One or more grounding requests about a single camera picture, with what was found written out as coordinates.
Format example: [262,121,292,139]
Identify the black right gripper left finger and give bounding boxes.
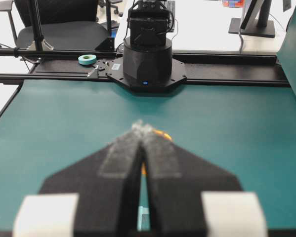
[13,129,144,237]

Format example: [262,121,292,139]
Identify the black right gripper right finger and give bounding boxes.
[140,128,268,237]

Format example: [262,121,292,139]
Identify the orange plastic cup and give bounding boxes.
[141,129,172,175]

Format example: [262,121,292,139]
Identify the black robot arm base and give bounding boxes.
[123,0,173,76]

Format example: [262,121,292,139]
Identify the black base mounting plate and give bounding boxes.
[107,58,187,93]

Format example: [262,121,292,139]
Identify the teal tape roll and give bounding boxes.
[78,54,97,66]

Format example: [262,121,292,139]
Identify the black office chair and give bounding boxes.
[0,0,112,50]

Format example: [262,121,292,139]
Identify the black monitor stand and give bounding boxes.
[228,0,275,39]

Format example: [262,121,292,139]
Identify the black aluminium frame rail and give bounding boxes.
[0,48,290,87]

